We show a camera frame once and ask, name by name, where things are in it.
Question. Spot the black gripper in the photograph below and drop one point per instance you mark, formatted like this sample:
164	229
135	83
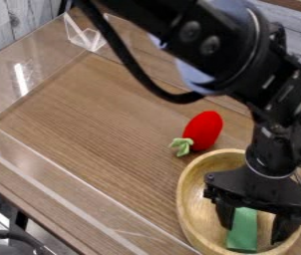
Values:
240	188

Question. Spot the green rectangular block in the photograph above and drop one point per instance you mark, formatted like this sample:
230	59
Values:
241	238

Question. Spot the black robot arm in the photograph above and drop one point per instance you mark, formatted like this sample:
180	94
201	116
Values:
232	54

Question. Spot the brown wooden bowl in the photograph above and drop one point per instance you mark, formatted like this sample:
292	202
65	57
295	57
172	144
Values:
197	215

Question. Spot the red plush strawberry toy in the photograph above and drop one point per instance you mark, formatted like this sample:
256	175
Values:
200	133

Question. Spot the clear acrylic tray wall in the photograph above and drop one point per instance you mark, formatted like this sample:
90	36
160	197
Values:
86	163

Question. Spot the clear acrylic corner bracket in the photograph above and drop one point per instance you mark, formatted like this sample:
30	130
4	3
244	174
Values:
87	39

